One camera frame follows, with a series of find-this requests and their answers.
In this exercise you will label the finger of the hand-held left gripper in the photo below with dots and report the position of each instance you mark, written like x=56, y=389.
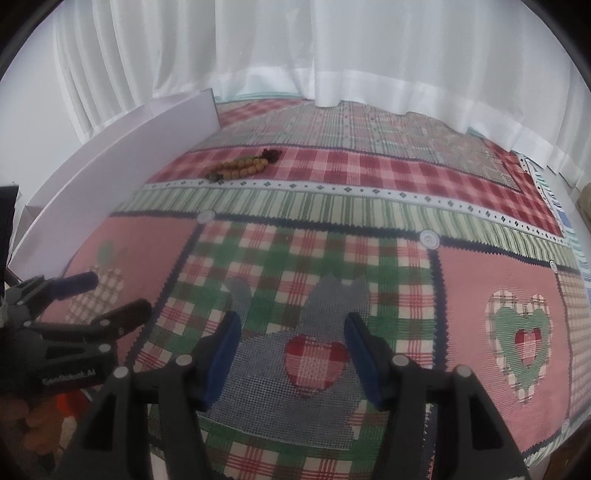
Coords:
x=64, y=286
x=124, y=318

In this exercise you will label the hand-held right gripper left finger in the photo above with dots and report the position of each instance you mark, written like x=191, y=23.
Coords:
x=224, y=362

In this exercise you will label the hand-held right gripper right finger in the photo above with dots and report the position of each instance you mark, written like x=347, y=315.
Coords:
x=367, y=364

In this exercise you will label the white box with brown bottom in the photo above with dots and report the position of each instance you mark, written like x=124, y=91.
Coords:
x=129, y=152

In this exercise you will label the person's left hand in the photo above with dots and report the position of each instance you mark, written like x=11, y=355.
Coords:
x=32, y=420

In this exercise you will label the orange object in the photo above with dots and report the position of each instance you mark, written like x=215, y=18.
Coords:
x=71, y=406

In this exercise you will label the patchwork plaid blanket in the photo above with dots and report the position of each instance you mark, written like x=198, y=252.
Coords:
x=351, y=221

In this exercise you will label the teal striped bedsheet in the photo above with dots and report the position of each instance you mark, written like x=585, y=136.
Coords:
x=549, y=184

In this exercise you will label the white curtain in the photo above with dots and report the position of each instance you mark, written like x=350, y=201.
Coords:
x=323, y=50

